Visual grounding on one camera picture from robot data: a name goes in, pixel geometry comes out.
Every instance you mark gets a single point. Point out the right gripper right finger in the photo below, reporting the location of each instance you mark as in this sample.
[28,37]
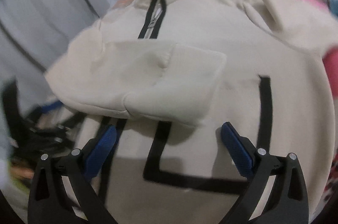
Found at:
[288,199]

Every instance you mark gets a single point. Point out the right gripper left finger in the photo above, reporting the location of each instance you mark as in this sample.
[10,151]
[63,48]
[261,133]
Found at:
[48,200]

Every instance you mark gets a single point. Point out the cream zip jacket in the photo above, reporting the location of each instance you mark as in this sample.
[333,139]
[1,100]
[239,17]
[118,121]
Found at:
[176,71]

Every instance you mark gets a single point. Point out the white curtain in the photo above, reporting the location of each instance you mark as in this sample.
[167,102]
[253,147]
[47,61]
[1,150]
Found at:
[35,33]

